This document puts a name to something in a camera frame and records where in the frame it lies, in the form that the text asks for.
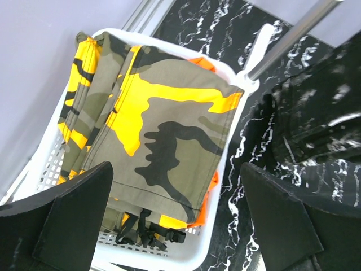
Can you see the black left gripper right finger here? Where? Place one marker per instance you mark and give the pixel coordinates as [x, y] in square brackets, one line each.
[297, 229]

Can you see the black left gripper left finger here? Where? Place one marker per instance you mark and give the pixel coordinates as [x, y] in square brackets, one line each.
[56, 229]

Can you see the camouflage yellow olive trousers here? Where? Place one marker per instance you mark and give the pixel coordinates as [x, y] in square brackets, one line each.
[161, 120]

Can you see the white plastic laundry basket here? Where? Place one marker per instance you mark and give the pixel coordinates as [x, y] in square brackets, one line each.
[43, 172]

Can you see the white metal clothes rack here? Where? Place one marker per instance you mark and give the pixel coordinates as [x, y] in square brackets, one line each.
[260, 58]

